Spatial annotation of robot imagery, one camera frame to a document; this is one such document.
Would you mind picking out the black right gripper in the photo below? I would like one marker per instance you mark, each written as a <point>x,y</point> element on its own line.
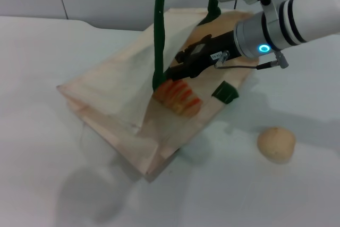
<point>212,49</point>

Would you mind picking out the orange striped spiral bread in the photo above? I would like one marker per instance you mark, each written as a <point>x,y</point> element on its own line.
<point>180,96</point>

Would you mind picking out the round beige egg yolk pastry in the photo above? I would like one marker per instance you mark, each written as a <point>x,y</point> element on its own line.
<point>276,144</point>

